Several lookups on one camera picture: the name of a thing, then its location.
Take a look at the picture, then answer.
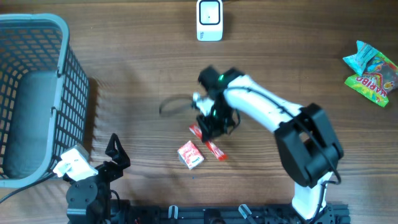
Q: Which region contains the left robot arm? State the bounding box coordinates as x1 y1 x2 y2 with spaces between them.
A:
66 133 131 224

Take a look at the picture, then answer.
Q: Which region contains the red candy bar wrapper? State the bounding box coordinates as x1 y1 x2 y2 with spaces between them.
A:
189 124 228 161

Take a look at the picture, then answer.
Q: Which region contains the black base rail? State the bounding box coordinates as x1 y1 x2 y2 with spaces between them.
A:
110 200 352 224

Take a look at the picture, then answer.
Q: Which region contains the white barcode scanner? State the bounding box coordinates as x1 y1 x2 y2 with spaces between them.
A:
196 0 223 42

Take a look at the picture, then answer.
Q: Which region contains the teal tissue wipes pack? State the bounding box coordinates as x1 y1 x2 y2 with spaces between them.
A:
343 40 379 75

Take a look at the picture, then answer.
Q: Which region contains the green Haribo gummy bag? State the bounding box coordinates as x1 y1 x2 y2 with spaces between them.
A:
345 52 397 107

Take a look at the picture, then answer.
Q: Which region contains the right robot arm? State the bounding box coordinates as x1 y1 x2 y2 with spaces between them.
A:
193 66 344 223

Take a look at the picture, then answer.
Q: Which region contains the grey plastic shopping basket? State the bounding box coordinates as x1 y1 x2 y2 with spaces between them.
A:
1 14 90 189

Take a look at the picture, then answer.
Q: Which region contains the small red white carton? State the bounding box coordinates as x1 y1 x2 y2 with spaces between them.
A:
177 141 205 170

